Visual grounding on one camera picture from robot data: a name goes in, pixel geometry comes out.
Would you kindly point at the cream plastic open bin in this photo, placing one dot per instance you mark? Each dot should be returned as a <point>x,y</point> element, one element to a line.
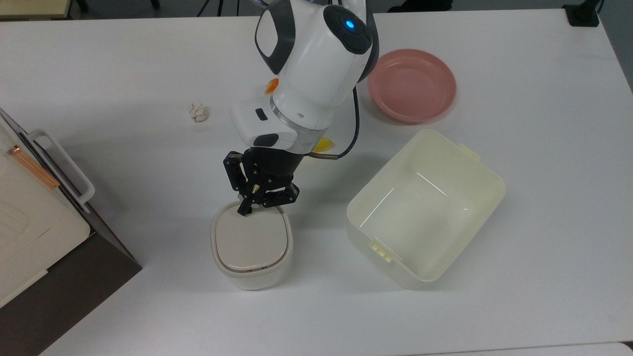
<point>425,212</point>

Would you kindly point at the black clamp at table corner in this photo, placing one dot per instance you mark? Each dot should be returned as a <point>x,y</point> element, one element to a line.
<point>583,14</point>

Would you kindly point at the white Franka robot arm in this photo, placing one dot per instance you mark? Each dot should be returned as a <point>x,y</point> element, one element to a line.
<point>316,64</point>

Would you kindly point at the yellow toy banana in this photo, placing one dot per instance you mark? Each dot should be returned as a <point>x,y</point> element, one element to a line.
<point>324,146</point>

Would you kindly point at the orange strip on storage box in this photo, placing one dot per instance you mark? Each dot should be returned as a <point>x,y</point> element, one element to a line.
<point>32,167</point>

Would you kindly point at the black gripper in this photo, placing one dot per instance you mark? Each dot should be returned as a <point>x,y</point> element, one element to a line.
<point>272,168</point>

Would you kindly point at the pink plastic plate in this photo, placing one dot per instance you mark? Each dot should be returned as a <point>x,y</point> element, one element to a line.
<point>411,85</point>

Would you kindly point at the light wooden desk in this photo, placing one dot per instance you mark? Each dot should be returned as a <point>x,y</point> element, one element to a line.
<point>32,7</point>

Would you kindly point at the crumpled white paper ball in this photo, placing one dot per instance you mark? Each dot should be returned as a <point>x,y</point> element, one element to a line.
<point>198,112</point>

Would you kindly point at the black object behind table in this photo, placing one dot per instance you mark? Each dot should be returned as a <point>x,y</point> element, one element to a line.
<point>420,5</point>

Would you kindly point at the beige push-lid trash can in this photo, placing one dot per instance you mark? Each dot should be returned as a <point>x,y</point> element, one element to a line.
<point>252,247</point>

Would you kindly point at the black tripod legs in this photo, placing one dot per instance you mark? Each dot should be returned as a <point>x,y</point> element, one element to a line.
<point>217,7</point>

